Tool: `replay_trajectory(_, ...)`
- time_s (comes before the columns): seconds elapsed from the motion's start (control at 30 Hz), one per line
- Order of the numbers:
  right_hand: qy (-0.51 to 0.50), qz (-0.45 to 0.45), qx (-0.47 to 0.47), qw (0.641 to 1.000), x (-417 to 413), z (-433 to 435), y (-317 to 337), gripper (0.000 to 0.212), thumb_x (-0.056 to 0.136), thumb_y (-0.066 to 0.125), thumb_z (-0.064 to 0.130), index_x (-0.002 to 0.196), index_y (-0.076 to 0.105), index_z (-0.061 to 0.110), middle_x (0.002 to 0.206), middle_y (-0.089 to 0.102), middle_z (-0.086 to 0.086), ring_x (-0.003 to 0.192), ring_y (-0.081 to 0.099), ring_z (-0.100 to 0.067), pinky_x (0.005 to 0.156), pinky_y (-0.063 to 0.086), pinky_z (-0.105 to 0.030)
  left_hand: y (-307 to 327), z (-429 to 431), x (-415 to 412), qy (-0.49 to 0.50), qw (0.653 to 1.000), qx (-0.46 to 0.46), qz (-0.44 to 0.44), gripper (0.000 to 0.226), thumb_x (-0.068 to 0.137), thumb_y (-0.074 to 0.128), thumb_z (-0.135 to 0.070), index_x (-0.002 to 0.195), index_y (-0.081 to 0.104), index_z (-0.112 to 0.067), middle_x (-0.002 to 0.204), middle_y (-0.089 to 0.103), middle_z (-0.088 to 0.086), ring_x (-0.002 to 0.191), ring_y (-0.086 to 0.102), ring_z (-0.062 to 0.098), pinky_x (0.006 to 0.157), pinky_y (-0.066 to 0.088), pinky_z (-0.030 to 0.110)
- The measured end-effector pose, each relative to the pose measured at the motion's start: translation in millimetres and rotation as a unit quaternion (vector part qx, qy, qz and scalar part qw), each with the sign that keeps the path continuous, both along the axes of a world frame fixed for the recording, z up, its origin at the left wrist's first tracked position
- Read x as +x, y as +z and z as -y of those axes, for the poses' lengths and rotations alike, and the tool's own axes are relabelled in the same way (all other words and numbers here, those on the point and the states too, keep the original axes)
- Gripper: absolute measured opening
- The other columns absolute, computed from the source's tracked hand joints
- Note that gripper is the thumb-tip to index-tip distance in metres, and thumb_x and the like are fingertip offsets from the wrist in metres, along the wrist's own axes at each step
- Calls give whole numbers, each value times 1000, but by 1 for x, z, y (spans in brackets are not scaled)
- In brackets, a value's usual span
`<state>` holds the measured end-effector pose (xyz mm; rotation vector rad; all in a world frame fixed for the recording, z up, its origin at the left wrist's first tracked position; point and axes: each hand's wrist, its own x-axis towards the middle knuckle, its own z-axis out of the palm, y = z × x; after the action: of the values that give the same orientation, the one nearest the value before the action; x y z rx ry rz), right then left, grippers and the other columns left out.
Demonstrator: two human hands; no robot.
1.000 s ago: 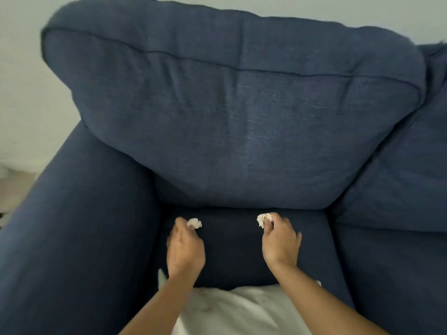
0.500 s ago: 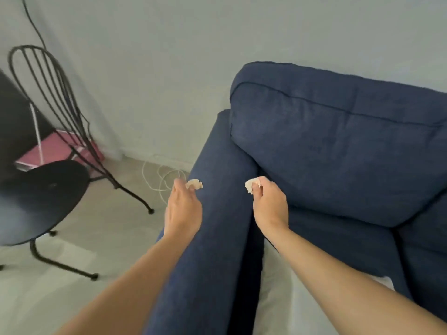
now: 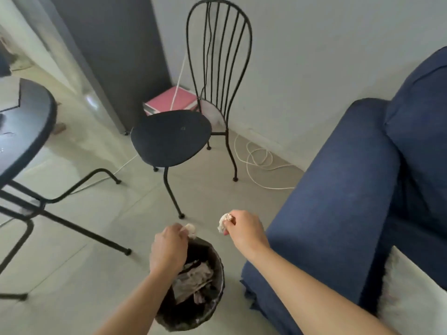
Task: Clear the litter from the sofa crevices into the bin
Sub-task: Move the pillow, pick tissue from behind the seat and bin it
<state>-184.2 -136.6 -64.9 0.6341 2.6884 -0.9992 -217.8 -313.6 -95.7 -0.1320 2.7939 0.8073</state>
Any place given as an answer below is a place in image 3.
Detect person's left hand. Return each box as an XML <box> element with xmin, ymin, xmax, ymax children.
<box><xmin>149</xmin><ymin>223</ymin><xmax>191</xmax><ymax>276</ymax></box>

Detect person's right hand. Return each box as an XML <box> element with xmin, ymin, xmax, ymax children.
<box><xmin>223</xmin><ymin>209</ymin><xmax>270</xmax><ymax>262</ymax></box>

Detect heap of papers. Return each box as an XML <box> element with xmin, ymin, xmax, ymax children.
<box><xmin>172</xmin><ymin>260</ymin><xmax>215</xmax><ymax>305</ymax></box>

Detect black round waste bin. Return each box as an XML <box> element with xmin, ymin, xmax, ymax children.
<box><xmin>153</xmin><ymin>237</ymin><xmax>225</xmax><ymax>332</ymax></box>

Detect blue fabric sofa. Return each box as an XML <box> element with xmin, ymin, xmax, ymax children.
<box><xmin>240</xmin><ymin>46</ymin><xmax>447</xmax><ymax>335</ymax></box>

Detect person's left forearm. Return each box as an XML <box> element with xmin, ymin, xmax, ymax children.
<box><xmin>93</xmin><ymin>268</ymin><xmax>179</xmax><ymax>335</ymax></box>

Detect person's right forearm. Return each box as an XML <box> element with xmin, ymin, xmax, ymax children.
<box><xmin>250</xmin><ymin>247</ymin><xmax>403</xmax><ymax>335</ymax></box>

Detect black metal chair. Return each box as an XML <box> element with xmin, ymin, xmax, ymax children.
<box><xmin>130</xmin><ymin>0</ymin><xmax>253</xmax><ymax>220</ymax></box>

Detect pink book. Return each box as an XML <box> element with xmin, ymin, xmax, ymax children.
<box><xmin>142</xmin><ymin>86</ymin><xmax>200</xmax><ymax>117</ymax></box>

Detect white pillow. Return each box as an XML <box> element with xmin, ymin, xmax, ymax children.
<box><xmin>376</xmin><ymin>246</ymin><xmax>447</xmax><ymax>335</ymax></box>

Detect round black table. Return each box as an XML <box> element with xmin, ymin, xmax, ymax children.
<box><xmin>0</xmin><ymin>78</ymin><xmax>133</xmax><ymax>302</ymax></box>

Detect dark grey cabinet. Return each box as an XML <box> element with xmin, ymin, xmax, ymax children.
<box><xmin>34</xmin><ymin>0</ymin><xmax>172</xmax><ymax>136</ymax></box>

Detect thin white floor cable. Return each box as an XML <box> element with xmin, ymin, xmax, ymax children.
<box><xmin>69</xmin><ymin>153</ymin><xmax>139</xmax><ymax>194</ymax></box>

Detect hanging white cable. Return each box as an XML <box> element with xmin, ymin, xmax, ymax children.
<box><xmin>169</xmin><ymin>54</ymin><xmax>188</xmax><ymax>111</ymax></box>

